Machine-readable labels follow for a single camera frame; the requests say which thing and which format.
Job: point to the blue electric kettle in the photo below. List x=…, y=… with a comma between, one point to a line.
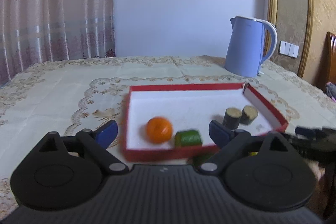
x=252, y=42

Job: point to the orange tangerine in tray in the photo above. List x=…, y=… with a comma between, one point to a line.
x=159, y=130

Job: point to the grey pink cloth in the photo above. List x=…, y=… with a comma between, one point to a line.
x=330, y=91

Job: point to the green cucumber chunk outside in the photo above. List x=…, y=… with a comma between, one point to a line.
x=200, y=159

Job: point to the gold arched frame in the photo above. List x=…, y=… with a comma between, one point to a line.
x=293, y=20

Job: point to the green cucumber chunk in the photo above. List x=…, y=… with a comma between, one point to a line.
x=187, y=138

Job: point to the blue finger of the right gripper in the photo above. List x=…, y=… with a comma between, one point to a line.
x=305, y=131
x=316, y=148

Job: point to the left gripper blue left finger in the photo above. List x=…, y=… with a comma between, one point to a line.
x=95, y=144

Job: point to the red shallow cardboard tray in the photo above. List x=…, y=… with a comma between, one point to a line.
x=190, y=107

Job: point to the pink floral curtain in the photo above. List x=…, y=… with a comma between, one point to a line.
x=35, y=31

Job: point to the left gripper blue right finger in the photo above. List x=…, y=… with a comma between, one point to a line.
x=230, y=143

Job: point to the wooden headboard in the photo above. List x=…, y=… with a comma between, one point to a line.
x=326, y=72

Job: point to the white wall switch panel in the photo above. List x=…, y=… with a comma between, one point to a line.
x=288, y=49

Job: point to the dark sugarcane piece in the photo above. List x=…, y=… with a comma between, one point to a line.
x=249, y=114
x=232, y=118

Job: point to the small green tomato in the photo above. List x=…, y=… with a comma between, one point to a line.
x=252, y=153

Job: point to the beige embroidered tablecloth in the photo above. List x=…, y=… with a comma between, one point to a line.
x=67, y=96

